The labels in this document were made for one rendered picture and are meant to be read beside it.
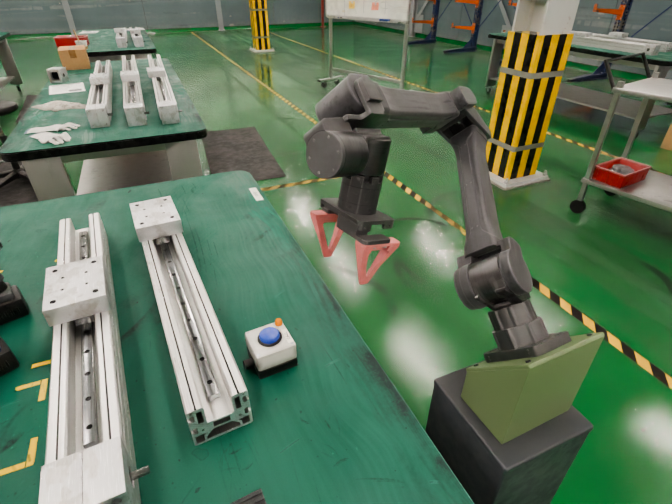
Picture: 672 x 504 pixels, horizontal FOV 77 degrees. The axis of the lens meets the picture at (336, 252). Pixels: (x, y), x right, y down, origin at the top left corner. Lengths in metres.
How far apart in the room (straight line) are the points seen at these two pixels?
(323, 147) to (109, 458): 0.51
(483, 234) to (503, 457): 0.37
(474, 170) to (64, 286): 0.85
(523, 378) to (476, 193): 0.34
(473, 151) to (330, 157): 0.45
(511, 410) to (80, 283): 0.85
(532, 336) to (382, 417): 0.29
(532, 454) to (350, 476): 0.30
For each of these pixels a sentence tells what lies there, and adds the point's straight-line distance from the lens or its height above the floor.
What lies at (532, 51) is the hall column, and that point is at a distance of 3.54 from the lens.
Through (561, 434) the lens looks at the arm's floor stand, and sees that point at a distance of 0.87.
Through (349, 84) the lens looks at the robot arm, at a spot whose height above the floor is 1.31.
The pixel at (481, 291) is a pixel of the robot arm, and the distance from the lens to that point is 0.73.
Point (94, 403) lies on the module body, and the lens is 0.85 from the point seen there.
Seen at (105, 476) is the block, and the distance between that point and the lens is 0.70.
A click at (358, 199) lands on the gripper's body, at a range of 0.58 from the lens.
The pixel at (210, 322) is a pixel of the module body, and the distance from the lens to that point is 0.87.
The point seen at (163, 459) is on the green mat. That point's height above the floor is 0.78.
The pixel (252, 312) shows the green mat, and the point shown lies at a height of 0.78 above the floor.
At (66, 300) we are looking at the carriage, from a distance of 0.98.
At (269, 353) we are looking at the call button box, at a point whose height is 0.84.
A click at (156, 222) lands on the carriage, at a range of 1.17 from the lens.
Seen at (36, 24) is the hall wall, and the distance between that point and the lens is 15.72.
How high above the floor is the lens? 1.43
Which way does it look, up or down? 33 degrees down
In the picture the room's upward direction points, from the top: straight up
